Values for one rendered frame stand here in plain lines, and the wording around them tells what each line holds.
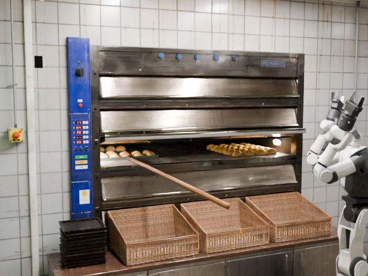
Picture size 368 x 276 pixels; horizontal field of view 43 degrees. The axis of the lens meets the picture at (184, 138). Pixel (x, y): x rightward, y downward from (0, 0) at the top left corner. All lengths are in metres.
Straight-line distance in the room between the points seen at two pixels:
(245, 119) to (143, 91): 0.95
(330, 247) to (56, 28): 2.73
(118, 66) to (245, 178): 1.46
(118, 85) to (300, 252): 1.93
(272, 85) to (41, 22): 1.99
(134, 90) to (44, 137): 0.76
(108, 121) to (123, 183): 0.50
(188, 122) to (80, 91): 0.91
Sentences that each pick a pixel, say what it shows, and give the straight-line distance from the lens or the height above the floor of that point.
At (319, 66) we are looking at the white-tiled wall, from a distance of 4.48.
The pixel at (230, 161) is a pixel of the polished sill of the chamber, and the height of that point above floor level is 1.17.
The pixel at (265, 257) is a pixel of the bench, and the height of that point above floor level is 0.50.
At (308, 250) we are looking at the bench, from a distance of 3.93.
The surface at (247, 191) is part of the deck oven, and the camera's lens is 4.14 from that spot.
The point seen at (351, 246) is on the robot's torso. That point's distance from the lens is 3.27.
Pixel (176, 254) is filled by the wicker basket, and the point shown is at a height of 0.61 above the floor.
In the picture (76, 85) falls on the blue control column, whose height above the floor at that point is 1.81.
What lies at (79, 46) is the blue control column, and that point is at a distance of 3.50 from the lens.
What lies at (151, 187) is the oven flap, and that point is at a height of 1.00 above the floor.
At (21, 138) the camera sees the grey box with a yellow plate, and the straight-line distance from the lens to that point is 3.41.
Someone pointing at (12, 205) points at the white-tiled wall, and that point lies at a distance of 3.55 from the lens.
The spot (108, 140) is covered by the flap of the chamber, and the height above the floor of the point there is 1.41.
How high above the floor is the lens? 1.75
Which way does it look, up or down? 6 degrees down
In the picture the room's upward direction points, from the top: straight up
